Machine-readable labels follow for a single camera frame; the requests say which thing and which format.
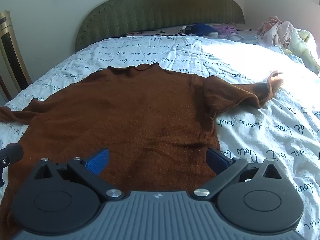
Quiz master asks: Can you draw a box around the blue cloth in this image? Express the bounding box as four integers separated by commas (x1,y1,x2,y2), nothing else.
191,24,218,36

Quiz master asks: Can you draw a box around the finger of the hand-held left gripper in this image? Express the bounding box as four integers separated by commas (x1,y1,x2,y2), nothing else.
0,143,24,173

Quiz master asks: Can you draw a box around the purple cloth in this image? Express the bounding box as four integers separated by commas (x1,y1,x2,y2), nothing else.
211,24,244,42

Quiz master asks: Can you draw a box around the gold tower fan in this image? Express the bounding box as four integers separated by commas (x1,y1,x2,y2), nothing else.
0,10,32,93

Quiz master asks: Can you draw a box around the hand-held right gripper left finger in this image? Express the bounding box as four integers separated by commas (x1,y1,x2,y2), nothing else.
33,148,125,202

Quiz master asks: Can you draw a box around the green padded headboard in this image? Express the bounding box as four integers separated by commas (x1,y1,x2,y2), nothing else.
75,0,245,52

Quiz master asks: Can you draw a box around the brown knit sweater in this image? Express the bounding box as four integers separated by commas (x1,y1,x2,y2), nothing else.
0,63,284,240

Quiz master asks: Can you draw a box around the white printed bed sheet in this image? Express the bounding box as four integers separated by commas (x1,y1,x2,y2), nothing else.
0,31,320,240

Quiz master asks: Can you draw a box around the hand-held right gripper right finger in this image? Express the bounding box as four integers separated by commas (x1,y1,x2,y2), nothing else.
193,148,283,202

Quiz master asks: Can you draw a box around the black cable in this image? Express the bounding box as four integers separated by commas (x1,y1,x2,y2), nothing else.
144,29,186,37

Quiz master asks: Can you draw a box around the pile of pale clothes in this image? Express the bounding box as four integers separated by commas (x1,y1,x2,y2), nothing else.
282,29,320,75

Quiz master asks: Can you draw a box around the pink clothes pile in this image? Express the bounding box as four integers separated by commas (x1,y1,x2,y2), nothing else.
257,16,300,49

